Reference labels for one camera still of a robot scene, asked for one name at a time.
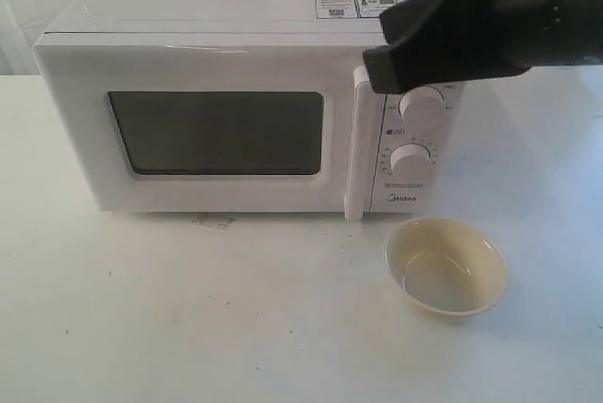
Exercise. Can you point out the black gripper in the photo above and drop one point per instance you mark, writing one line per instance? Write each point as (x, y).
(424, 48)

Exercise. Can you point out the white microwave oven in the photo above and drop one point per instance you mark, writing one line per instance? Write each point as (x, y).
(182, 123)

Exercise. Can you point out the cream yellow bowl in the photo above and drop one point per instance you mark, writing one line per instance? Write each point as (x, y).
(445, 267)

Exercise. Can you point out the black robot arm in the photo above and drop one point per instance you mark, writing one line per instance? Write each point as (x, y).
(575, 34)

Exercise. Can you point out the white microwave oven body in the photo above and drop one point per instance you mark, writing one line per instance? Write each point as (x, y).
(287, 20)

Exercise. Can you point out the upper white control knob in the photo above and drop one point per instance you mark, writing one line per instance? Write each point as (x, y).
(422, 103)

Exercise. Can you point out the white control knob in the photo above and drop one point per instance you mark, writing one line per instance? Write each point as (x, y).
(422, 103)
(409, 158)

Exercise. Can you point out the blue warning label sticker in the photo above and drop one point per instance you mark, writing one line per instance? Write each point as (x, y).
(352, 9)

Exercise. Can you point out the lower white control knob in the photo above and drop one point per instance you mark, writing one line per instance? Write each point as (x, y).
(409, 158)

